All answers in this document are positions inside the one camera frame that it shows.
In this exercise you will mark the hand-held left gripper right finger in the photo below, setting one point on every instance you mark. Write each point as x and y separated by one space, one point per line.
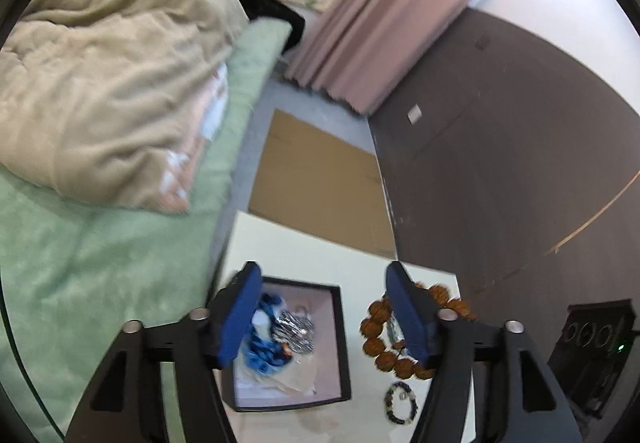
410 318

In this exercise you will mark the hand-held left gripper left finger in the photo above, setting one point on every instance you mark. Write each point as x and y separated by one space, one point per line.
240 318

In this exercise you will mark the black jewelry box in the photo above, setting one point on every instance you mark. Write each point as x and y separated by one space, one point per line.
345 348

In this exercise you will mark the silver jewelry piece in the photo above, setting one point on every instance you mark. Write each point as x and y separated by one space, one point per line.
295 330

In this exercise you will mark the beige cloth pouch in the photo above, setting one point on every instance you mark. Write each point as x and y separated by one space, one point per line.
295 375

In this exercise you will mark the bed with green sheet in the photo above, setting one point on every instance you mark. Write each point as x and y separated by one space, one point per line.
100 263

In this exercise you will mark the large cardboard sheet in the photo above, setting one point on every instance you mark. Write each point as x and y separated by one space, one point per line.
320 183

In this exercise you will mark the black electronic device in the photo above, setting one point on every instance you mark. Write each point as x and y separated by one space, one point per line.
590 373

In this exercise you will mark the pink white fleece cloth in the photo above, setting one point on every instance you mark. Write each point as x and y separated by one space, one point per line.
215 98

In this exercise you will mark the beige blanket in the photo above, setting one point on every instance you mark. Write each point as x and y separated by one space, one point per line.
100 88

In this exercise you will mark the pink curtain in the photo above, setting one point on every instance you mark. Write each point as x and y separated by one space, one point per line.
390 23

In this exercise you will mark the white wall switch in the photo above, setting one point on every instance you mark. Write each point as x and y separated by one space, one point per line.
415 115

